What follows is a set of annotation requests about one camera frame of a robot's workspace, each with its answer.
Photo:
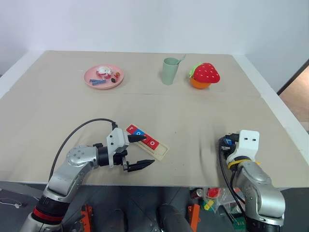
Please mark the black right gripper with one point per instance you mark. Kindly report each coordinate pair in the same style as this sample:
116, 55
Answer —
223, 149

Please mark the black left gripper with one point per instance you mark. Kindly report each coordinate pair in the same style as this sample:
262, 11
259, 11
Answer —
120, 158

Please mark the blue letter tile t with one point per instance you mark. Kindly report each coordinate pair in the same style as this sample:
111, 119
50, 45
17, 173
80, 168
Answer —
227, 141

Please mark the red letter tile b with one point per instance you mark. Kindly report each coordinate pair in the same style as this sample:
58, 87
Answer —
145, 141

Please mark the red letter tile o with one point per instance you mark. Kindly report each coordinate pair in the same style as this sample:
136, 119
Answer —
152, 143

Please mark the wooden letter tray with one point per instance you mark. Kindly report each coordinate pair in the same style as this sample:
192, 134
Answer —
159, 153

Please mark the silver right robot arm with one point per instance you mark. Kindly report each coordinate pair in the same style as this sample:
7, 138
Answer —
260, 191

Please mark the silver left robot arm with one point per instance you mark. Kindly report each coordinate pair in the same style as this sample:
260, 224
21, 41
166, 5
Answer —
67, 174

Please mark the blue letter tile o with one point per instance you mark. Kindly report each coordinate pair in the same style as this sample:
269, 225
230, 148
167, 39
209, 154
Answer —
138, 132

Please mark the red letter tile r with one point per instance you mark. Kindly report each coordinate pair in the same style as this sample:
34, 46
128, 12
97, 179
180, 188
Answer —
131, 128

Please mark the yellow zip tie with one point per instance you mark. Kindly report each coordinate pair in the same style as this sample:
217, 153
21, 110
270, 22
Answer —
235, 163

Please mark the red plastic item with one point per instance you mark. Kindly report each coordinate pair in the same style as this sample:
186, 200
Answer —
213, 192

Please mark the red drink can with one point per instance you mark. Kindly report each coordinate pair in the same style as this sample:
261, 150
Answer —
196, 193

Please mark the clear plastic bag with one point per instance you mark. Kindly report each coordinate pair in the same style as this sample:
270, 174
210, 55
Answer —
218, 200

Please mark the yellow plastic item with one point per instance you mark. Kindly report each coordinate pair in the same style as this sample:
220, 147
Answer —
208, 205

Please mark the orange bowl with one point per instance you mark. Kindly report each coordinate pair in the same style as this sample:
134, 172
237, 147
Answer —
199, 84

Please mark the orange tool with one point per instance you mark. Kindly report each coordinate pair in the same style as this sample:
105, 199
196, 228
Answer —
193, 216
87, 218

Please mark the green box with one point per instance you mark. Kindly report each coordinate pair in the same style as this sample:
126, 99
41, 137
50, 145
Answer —
239, 222

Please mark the dark rounded shape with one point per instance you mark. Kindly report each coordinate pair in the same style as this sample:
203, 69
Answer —
173, 218

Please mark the small dark toy piece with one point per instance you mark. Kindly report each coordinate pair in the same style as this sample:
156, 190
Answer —
112, 79

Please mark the red strawberry toy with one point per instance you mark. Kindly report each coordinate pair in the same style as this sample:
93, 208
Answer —
207, 73

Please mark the small red orange toy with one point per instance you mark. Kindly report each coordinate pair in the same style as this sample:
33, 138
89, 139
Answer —
117, 75

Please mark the blue ribbed toy piece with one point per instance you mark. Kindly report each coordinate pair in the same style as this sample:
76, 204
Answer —
97, 82

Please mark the green plastic cup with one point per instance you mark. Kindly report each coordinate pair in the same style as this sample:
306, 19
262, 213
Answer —
169, 73

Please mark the white and red toy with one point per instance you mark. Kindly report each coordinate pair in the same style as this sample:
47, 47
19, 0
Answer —
103, 72

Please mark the brown door panel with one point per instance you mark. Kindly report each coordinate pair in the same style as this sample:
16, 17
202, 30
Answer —
298, 101

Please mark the pink round plate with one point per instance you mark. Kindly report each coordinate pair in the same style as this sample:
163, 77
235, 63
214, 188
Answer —
88, 76

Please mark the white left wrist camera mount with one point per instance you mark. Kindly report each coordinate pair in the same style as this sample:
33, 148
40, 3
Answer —
117, 140

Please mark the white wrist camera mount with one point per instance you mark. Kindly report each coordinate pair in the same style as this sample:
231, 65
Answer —
117, 140
248, 145

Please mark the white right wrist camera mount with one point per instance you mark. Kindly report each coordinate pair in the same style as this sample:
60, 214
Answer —
248, 145

